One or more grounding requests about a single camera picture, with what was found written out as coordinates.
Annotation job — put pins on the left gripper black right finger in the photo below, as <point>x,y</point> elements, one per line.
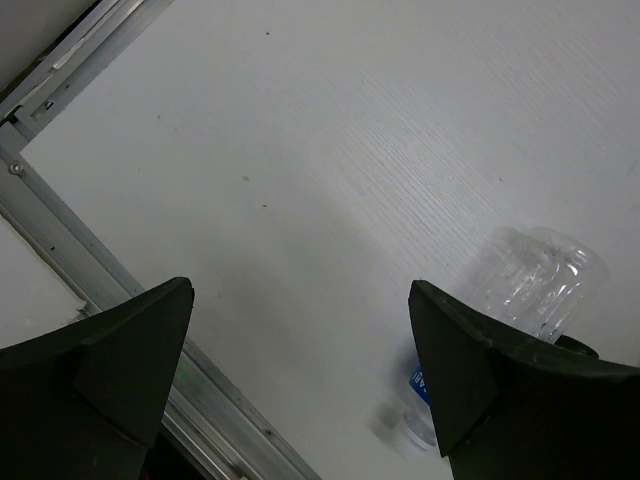
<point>509,406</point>

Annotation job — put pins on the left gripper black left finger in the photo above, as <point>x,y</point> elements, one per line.
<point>86,401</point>

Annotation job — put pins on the clear bottle, blue label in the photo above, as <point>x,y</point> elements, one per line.
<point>536,281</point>

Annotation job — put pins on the aluminium table frame rail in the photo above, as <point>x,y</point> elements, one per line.
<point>207,418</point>

